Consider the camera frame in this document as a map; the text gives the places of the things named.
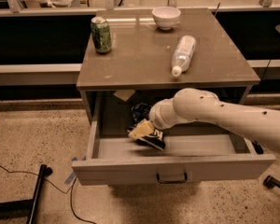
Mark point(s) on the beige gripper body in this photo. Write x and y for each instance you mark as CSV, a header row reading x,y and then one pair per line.
x,y
157,117

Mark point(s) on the blue chip bag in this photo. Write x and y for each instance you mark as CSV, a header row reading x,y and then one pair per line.
x,y
155,139

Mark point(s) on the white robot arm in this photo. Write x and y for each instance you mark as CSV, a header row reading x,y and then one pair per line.
x,y
261,125

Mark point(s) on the grey open top drawer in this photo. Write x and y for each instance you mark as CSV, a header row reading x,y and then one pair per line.
x,y
203,151

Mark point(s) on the grey cabinet with counter top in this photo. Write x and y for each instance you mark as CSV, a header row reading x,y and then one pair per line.
x,y
141,55

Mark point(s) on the white paper label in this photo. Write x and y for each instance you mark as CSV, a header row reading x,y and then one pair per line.
x,y
124,95

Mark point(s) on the blue floor tape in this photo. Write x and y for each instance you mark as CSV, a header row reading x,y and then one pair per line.
x,y
70,178

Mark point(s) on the clear plastic water bottle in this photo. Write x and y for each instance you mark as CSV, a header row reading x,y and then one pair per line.
x,y
183,54

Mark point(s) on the green soda can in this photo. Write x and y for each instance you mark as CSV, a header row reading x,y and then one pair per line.
x,y
101,34

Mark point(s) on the white ceramic bowl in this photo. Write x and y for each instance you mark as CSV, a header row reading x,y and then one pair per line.
x,y
166,17

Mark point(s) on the black caster leg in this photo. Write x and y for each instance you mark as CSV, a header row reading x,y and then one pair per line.
x,y
270,182

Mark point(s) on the black metal stand leg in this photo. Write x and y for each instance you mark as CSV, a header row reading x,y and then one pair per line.
x,y
26,208

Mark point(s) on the black drawer handle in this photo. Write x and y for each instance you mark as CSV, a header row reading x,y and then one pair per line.
x,y
172,179

